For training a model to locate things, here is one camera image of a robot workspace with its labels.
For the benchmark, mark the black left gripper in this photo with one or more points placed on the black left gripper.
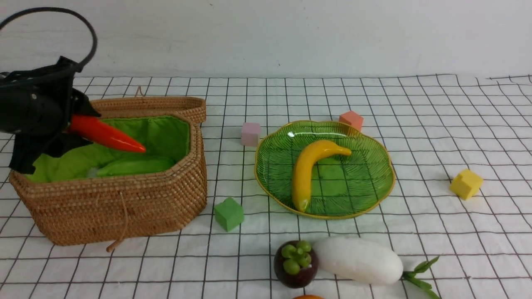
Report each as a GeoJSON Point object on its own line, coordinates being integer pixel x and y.
{"type": "Point", "coordinates": [34, 111]}

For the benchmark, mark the orange toy carrot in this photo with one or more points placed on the orange toy carrot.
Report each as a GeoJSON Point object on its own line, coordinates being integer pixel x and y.
{"type": "Point", "coordinates": [96, 131]}

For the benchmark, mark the yellow toy banana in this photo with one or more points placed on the yellow toy banana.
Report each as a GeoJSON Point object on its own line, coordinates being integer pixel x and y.
{"type": "Point", "coordinates": [301, 181]}

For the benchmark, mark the purple toy mangosteen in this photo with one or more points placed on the purple toy mangosteen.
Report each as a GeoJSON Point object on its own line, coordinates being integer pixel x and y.
{"type": "Point", "coordinates": [296, 263]}

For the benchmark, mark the orange yellow toy mango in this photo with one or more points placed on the orange yellow toy mango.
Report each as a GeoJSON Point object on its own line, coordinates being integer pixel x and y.
{"type": "Point", "coordinates": [308, 296]}

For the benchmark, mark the white toy radish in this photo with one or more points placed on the white toy radish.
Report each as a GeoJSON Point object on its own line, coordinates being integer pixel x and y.
{"type": "Point", "coordinates": [366, 261]}

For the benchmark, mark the green toy cucumber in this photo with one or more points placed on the green toy cucumber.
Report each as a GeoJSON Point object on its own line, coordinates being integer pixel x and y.
{"type": "Point", "coordinates": [135, 165]}

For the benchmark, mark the woven rattan basket green lining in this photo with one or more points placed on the woven rattan basket green lining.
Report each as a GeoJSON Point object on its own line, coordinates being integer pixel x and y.
{"type": "Point", "coordinates": [71, 208]}

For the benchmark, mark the woven rattan basket lid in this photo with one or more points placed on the woven rattan basket lid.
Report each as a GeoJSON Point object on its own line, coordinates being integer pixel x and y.
{"type": "Point", "coordinates": [192, 109]}

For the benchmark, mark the green foam cube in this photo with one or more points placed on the green foam cube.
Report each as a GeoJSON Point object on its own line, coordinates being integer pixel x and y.
{"type": "Point", "coordinates": [229, 214]}

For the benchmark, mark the pink foam cube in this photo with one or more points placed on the pink foam cube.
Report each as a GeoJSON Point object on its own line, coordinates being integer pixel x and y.
{"type": "Point", "coordinates": [250, 134]}

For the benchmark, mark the green glass leaf plate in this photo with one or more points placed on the green glass leaf plate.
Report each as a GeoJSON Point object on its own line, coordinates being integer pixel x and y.
{"type": "Point", "coordinates": [343, 187]}

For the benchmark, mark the orange foam cube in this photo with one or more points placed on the orange foam cube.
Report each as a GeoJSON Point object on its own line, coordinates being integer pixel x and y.
{"type": "Point", "coordinates": [353, 119]}

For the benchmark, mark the white checkered tablecloth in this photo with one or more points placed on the white checkered tablecloth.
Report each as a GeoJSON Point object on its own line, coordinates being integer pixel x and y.
{"type": "Point", "coordinates": [433, 127]}

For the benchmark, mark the yellow foam cube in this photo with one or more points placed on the yellow foam cube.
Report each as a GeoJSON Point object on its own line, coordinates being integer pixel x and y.
{"type": "Point", "coordinates": [466, 184]}

